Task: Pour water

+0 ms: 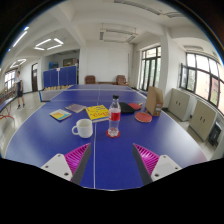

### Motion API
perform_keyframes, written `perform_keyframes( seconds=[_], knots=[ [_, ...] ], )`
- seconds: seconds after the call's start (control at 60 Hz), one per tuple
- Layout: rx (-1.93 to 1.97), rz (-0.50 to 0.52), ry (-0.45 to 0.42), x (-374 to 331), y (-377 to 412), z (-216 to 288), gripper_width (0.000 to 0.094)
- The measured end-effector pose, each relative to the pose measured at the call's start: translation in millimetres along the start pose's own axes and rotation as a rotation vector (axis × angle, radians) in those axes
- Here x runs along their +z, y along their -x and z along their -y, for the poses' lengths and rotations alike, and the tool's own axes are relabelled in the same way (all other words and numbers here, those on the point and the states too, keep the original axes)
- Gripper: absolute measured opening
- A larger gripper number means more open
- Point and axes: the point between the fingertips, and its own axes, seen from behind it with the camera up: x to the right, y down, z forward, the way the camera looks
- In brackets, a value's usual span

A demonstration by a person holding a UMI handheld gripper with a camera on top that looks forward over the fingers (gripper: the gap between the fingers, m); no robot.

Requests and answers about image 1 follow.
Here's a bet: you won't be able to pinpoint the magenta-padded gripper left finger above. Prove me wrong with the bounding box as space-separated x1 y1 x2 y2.
40 142 93 186

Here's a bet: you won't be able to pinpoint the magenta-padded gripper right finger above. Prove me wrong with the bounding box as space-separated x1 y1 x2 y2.
131 142 183 186

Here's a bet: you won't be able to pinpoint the clear red-label drink bottle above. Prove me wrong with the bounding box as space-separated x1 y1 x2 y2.
107 94 123 138

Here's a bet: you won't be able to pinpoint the white mug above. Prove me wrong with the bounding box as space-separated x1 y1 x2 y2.
71 118 95 139

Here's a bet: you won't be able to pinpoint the yellow and blue book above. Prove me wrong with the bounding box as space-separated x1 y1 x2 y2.
48 108 73 122

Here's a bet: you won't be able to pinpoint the red table tennis paddle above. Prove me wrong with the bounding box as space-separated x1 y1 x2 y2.
133 111 154 124
127 102 145 112

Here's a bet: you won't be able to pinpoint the grey book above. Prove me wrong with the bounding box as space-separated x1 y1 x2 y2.
64 102 87 115

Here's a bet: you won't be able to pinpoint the beige floor cabinet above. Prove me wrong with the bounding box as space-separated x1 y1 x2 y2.
167 87 192 122
188 99 218 142

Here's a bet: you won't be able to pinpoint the black table tennis paddle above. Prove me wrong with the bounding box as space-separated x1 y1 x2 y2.
118 101 136 115

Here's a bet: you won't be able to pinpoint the brown cardboard box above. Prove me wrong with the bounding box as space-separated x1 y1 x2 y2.
144 85 165 117

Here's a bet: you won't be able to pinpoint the blue table with red legs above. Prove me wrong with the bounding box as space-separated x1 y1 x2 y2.
0 96 16 122

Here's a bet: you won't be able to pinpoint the brown armchair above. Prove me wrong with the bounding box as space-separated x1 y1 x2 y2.
83 74 97 85
115 74 129 86

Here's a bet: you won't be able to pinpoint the folded blue tennis table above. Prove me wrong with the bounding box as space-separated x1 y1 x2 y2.
42 65 79 90

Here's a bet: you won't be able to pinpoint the person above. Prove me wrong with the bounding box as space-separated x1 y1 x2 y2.
14 70 26 110

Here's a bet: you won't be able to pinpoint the dark doorway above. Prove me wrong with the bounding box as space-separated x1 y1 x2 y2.
31 62 40 93

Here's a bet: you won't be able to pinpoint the ceiling light strips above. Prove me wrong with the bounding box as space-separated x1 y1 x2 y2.
7 25 65 70

